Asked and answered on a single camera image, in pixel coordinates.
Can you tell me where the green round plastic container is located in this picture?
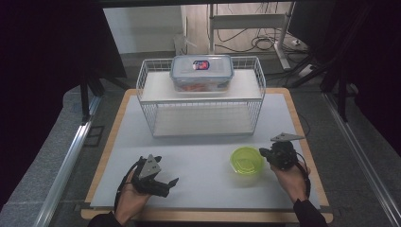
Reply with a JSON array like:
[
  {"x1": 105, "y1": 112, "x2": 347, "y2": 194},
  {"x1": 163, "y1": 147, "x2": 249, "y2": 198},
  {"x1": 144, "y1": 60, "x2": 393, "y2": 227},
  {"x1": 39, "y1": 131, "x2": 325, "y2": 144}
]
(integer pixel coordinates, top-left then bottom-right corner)
[{"x1": 230, "y1": 146, "x2": 266, "y2": 178}]

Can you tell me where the black floor bracket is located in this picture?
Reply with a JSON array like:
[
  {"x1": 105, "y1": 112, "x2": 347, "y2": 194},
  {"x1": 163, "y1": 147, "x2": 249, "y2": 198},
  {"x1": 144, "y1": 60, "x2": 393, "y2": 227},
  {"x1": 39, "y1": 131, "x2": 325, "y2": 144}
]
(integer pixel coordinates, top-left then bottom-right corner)
[{"x1": 82, "y1": 125, "x2": 106, "y2": 148}]

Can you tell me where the black metal stand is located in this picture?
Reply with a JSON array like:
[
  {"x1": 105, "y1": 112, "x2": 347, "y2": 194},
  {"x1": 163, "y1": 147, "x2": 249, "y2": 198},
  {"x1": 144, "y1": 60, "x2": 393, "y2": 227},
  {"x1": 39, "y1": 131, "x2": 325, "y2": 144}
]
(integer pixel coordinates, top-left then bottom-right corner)
[{"x1": 78, "y1": 74, "x2": 107, "y2": 125}]

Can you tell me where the person's left hand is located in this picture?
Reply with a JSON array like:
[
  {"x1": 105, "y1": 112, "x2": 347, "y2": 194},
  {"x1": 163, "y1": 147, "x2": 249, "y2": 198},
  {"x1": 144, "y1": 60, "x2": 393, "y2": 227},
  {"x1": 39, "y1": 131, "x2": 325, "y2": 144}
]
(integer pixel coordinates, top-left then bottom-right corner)
[{"x1": 114, "y1": 171, "x2": 153, "y2": 225}]

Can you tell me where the white power strip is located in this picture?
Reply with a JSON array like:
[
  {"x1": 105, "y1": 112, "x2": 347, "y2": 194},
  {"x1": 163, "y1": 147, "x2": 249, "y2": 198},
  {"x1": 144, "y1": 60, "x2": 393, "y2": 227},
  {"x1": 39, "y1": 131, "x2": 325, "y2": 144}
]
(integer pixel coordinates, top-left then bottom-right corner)
[{"x1": 297, "y1": 63, "x2": 317, "y2": 79}]

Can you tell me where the clear food container blue lid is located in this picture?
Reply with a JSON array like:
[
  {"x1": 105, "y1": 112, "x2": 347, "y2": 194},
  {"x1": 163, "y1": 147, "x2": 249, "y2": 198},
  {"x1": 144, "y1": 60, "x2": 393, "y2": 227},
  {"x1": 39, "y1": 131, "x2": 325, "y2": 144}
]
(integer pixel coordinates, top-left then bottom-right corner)
[{"x1": 169, "y1": 54, "x2": 235, "y2": 94}]

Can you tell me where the white desk frame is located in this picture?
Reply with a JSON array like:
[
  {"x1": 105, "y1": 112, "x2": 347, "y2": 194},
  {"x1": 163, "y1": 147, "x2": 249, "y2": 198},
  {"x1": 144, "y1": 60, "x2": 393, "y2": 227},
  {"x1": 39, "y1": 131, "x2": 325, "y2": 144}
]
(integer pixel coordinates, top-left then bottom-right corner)
[{"x1": 207, "y1": 2, "x2": 296, "y2": 71}]

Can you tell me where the aluminium rail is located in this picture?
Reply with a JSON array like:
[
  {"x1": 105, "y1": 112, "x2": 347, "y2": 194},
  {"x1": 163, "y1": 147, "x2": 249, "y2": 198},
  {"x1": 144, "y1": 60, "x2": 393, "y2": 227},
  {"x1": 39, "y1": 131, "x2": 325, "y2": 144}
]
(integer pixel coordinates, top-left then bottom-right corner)
[
  {"x1": 32, "y1": 95, "x2": 102, "y2": 227},
  {"x1": 323, "y1": 92, "x2": 401, "y2": 227}
]

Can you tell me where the white wire shelf rack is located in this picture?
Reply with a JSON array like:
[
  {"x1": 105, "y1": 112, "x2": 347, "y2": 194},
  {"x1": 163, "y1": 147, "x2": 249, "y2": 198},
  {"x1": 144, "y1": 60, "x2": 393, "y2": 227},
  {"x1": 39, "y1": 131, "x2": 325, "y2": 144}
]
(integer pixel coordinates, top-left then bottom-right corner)
[{"x1": 135, "y1": 56, "x2": 267, "y2": 139}]

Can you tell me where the person's right hand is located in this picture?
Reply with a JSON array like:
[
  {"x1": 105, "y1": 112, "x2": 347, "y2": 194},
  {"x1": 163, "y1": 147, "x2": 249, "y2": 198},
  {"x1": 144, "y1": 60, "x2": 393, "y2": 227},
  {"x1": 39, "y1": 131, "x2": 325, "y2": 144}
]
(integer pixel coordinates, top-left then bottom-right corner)
[{"x1": 270, "y1": 161, "x2": 312, "y2": 205}]

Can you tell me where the bundle of black floor cables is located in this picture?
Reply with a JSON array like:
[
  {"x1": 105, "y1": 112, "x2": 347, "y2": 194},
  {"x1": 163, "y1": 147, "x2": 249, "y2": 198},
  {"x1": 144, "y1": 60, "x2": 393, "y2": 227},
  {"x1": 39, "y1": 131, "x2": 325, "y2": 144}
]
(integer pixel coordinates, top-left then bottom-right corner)
[{"x1": 216, "y1": 26, "x2": 287, "y2": 54}]

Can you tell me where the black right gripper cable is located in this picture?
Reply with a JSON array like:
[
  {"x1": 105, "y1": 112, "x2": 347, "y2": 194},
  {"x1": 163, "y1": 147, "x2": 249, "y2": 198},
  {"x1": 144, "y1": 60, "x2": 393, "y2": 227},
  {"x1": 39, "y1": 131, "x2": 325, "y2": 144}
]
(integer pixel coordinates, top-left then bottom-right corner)
[{"x1": 294, "y1": 151, "x2": 312, "y2": 200}]

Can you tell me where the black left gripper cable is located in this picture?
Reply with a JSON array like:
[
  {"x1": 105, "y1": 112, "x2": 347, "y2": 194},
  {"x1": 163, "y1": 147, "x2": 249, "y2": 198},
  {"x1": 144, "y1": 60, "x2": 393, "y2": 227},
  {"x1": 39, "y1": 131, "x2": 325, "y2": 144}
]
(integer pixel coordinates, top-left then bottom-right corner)
[{"x1": 113, "y1": 156, "x2": 144, "y2": 213}]

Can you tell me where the grey table mat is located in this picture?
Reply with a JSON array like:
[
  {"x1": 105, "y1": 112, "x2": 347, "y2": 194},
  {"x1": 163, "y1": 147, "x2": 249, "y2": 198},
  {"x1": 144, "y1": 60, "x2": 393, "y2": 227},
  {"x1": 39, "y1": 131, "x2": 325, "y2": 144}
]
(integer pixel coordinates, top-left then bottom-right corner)
[{"x1": 89, "y1": 93, "x2": 322, "y2": 211}]

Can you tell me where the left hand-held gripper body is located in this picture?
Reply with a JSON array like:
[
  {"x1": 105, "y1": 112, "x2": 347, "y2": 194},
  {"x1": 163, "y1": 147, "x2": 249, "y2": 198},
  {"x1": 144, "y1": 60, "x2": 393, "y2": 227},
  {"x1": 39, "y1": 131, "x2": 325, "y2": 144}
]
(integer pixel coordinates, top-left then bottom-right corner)
[{"x1": 131, "y1": 153, "x2": 168, "y2": 199}]

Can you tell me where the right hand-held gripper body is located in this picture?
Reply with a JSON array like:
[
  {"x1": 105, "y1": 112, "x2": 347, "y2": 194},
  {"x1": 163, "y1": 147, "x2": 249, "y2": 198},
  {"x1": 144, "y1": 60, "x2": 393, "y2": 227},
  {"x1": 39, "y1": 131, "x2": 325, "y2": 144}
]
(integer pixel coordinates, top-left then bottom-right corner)
[{"x1": 267, "y1": 131, "x2": 306, "y2": 171}]

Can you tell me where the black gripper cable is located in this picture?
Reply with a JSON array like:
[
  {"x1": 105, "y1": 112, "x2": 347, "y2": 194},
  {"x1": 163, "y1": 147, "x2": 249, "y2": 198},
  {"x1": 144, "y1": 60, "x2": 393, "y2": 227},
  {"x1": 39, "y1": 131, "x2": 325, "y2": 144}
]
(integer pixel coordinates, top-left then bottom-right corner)
[
  {"x1": 294, "y1": 151, "x2": 312, "y2": 200},
  {"x1": 113, "y1": 156, "x2": 144, "y2": 213}
]

